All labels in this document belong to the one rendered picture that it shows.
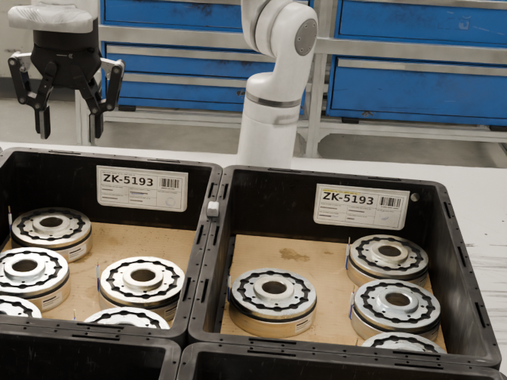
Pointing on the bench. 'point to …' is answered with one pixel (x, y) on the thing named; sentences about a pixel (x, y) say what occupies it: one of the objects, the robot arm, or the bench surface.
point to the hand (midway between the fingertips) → (69, 127)
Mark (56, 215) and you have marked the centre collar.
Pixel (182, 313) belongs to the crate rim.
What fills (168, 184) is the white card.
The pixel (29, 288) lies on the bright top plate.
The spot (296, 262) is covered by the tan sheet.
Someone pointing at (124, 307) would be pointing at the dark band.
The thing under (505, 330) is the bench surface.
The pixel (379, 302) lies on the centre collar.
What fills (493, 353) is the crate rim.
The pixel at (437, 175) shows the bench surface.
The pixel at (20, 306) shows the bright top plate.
